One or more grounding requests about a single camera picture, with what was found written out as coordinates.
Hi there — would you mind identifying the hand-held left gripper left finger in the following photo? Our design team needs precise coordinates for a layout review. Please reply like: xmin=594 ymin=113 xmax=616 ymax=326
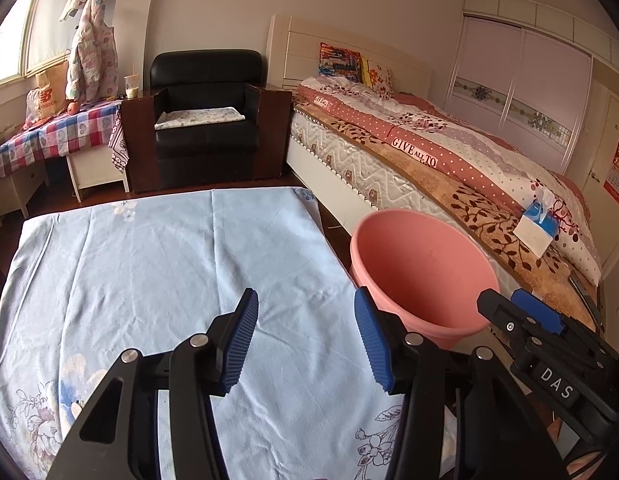
xmin=48 ymin=287 xmax=260 ymax=480

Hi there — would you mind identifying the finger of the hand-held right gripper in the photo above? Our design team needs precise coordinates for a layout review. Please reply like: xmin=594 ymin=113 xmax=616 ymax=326
xmin=477 ymin=289 xmax=556 ymax=357
xmin=509 ymin=288 xmax=606 ymax=362

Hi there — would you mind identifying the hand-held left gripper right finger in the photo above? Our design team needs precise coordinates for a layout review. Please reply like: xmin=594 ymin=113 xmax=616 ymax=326
xmin=353 ymin=286 xmax=555 ymax=480

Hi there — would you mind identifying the pink plastic bucket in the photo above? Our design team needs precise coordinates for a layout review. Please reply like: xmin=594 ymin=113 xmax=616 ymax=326
xmin=349 ymin=210 xmax=501 ymax=350

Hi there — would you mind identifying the blue white tissue pack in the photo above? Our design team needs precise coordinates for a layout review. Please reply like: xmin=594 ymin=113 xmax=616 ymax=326
xmin=513 ymin=187 xmax=561 ymax=257

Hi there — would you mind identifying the brown leaf pattern blanket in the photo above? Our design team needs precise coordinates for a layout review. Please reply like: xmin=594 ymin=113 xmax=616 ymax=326
xmin=291 ymin=92 xmax=598 ymax=332

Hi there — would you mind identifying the light blue floral tablecloth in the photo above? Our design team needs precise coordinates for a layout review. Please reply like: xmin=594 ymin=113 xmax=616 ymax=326
xmin=0 ymin=186 xmax=461 ymax=480

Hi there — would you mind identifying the floral patchwork quilt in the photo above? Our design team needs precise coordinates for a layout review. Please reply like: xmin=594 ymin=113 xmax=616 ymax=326
xmin=295 ymin=77 xmax=603 ymax=282

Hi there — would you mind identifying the white bed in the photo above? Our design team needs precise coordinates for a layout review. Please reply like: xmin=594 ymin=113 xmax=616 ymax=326
xmin=266 ymin=14 xmax=606 ymax=333

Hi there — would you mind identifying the dark wooden side table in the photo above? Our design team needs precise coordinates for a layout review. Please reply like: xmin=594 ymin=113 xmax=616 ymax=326
xmin=246 ymin=85 xmax=294 ymax=181
xmin=120 ymin=87 xmax=165 ymax=195

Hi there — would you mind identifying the white wooden cabinet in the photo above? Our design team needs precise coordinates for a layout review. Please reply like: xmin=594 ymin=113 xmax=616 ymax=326
xmin=0 ymin=162 xmax=51 ymax=222
xmin=66 ymin=147 xmax=130 ymax=204

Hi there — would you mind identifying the white wardrobe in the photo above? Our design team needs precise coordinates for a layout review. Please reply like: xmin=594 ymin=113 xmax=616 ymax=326
xmin=442 ymin=0 xmax=619 ymax=282

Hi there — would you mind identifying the white floral seat pad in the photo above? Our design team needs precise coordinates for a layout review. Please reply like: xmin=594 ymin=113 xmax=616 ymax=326
xmin=154 ymin=106 xmax=246 ymax=132

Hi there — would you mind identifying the maroon dotted cloth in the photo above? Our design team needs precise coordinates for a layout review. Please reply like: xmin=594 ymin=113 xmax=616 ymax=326
xmin=109 ymin=110 xmax=133 ymax=172

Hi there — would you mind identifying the yellow flower pillow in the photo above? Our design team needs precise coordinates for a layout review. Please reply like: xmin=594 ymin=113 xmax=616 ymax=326
xmin=365 ymin=60 xmax=397 ymax=100

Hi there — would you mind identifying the black leather armchair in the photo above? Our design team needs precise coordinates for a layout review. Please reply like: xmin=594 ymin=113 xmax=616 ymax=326
xmin=149 ymin=50 xmax=263 ymax=187

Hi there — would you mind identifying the plaid tablecloth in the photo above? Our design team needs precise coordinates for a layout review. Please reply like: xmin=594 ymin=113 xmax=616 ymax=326
xmin=0 ymin=100 xmax=124 ymax=184

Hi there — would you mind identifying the colourful printed pillow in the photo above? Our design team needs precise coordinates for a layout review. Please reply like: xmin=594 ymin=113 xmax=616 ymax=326
xmin=319 ymin=42 xmax=363 ymax=84

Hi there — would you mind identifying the brown paper bag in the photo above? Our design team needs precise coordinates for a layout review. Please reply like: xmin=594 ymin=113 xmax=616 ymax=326
xmin=35 ymin=62 xmax=70 ymax=114

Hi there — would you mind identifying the floral padded jacket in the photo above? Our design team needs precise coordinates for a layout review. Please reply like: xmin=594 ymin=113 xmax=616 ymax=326
xmin=64 ymin=0 xmax=119 ymax=101

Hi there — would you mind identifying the grey roller blind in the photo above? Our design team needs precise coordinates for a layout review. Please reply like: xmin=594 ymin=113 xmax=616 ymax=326
xmin=24 ymin=0 xmax=90 ymax=74

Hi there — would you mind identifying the window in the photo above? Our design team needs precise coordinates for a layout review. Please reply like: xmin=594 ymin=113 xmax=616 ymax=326
xmin=0 ymin=0 xmax=45 ymax=92

